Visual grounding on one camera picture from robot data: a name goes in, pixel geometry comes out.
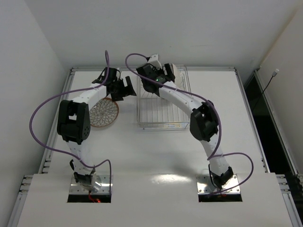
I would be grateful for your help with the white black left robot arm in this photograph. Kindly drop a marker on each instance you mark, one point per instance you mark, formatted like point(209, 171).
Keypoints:
point(74, 122)

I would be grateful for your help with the black wall cable white plug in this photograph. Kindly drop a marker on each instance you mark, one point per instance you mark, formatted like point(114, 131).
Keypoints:
point(273, 75)

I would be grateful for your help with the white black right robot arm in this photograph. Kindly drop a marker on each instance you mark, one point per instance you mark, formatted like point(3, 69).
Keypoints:
point(204, 121)

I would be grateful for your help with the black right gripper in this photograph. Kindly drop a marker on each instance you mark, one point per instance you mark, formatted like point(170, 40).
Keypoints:
point(168, 71)

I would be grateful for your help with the floral plate orange rim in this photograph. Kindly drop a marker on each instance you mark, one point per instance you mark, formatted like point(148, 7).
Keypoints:
point(178, 77)
point(103, 113)

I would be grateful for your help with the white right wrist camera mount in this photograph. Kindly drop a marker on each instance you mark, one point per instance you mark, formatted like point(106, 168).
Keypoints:
point(154, 61)

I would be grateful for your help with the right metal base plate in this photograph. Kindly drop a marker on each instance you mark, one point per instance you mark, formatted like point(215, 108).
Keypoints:
point(205, 187)

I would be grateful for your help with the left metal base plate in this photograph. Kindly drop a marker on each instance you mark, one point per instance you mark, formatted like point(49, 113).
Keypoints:
point(100, 186)

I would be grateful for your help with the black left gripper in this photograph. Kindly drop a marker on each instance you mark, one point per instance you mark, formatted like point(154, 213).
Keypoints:
point(124, 87)

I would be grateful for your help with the metal base plate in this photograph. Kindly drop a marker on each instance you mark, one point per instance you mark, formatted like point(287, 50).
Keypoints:
point(100, 186)
point(205, 187)

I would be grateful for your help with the chrome wire dish rack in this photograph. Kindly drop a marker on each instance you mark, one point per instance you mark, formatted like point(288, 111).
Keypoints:
point(155, 113)

